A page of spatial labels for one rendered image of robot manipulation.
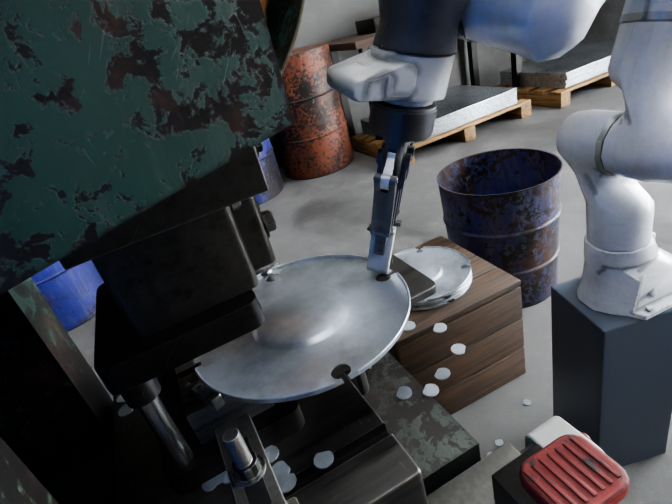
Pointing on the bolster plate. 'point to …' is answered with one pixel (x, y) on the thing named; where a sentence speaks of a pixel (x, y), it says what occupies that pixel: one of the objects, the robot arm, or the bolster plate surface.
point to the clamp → (248, 464)
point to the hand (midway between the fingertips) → (380, 248)
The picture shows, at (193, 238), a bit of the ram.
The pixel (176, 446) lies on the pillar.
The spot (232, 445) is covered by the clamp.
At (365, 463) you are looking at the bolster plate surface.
